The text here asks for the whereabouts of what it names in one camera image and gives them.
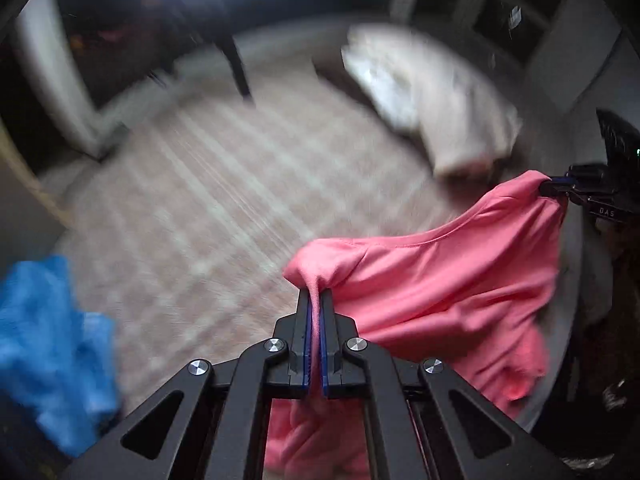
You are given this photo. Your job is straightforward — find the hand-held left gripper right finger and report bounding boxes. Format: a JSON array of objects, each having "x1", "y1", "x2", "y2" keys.
[{"x1": 320, "y1": 287, "x2": 576, "y2": 480}]

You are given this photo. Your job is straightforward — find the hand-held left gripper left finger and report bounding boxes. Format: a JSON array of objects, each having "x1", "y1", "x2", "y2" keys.
[{"x1": 60, "y1": 287, "x2": 314, "y2": 480}]

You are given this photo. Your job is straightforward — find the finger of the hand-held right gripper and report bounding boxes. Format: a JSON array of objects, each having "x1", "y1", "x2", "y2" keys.
[{"x1": 539, "y1": 164, "x2": 608, "y2": 206}]

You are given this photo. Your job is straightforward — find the pink t-shirt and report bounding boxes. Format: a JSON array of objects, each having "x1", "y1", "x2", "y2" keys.
[{"x1": 265, "y1": 170, "x2": 571, "y2": 480}]

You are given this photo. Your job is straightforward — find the grey checked blanket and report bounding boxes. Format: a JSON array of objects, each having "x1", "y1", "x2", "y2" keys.
[{"x1": 40, "y1": 50, "x2": 501, "y2": 411}]

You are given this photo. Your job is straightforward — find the dark chair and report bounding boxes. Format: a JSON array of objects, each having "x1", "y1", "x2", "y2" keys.
[{"x1": 55, "y1": 0, "x2": 257, "y2": 107}]

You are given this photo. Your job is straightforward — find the white framed window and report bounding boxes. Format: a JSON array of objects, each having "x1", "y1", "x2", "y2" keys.
[{"x1": 392, "y1": 0, "x2": 573, "y2": 63}]

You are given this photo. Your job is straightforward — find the white crumpled cloth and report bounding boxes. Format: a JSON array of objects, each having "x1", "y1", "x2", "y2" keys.
[{"x1": 342, "y1": 25, "x2": 524, "y2": 177}]

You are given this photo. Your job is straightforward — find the blue crumpled cloth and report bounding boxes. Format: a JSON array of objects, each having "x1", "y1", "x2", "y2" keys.
[{"x1": 0, "y1": 255, "x2": 122, "y2": 457}]

